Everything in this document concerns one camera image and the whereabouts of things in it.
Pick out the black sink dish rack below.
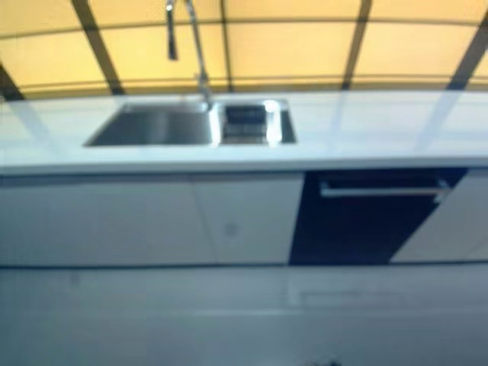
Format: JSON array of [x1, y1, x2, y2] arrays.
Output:
[[220, 104, 270, 146]]

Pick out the stainless steel kitchen sink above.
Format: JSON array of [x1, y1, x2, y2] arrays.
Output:
[[82, 97, 299, 149]]

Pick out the chrome kitchen faucet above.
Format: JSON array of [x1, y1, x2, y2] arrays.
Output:
[[164, 0, 214, 112]]

